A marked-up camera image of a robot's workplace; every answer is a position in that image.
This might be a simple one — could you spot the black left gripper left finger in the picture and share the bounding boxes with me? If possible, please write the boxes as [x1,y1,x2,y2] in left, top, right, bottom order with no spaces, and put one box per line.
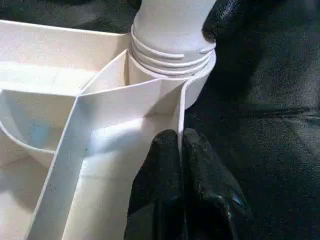
[126,128,186,240]

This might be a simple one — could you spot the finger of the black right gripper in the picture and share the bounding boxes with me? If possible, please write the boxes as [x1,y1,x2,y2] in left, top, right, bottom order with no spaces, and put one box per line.
[201,0,253,44]

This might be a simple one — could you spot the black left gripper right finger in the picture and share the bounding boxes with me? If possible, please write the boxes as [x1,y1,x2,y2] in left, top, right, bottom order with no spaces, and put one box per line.
[181,127,256,240]

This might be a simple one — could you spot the white plastic table leg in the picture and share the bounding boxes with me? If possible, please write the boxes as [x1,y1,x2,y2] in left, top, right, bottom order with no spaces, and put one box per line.
[129,0,218,78]

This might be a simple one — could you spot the white plastic table top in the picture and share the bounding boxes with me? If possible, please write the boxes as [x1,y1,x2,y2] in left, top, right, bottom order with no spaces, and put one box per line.
[0,18,218,240]

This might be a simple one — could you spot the black work surface mat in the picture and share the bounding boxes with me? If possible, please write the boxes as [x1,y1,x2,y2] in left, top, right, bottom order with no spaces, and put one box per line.
[0,0,320,240]

